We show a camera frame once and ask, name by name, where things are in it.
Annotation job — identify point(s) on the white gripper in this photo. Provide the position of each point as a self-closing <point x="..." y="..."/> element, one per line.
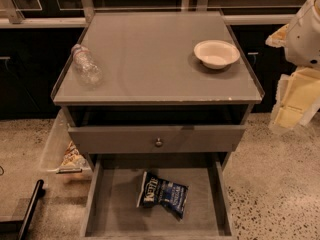
<point x="304" y="39"/>

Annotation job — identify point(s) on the blue Kettle chip bag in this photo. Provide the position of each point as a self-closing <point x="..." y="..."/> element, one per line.
<point x="157" y="191"/>

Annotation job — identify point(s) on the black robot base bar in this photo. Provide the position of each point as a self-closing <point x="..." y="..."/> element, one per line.
<point x="20" y="225"/>

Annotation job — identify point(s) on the grey drawer cabinet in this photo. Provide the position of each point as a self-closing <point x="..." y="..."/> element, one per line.
<point x="151" y="76"/>

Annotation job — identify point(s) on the round metal drawer knob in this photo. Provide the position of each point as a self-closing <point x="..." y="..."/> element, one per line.
<point x="158" y="142"/>

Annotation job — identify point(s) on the grey upper drawer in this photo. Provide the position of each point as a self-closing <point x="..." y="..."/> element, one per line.
<point x="141" y="139"/>

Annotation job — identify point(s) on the grey open middle drawer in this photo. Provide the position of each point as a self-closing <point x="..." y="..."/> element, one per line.
<point x="112" y="212"/>

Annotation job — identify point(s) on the snack bag in bin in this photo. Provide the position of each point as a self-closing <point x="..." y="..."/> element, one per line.
<point x="72" y="157"/>

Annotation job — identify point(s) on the white paper bowl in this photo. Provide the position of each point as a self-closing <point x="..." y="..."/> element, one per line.
<point x="216" y="54"/>

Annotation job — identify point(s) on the clear plastic water bottle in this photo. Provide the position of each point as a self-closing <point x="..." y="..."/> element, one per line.
<point x="85" y="65"/>

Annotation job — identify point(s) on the clear plastic storage bin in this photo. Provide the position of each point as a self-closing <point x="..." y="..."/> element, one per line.
<point x="53" y="152"/>

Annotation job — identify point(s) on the dark background cabinets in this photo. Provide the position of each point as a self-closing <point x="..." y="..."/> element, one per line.
<point x="32" y="59"/>

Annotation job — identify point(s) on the metal railing frame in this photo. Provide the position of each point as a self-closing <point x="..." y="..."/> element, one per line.
<point x="58" y="13"/>

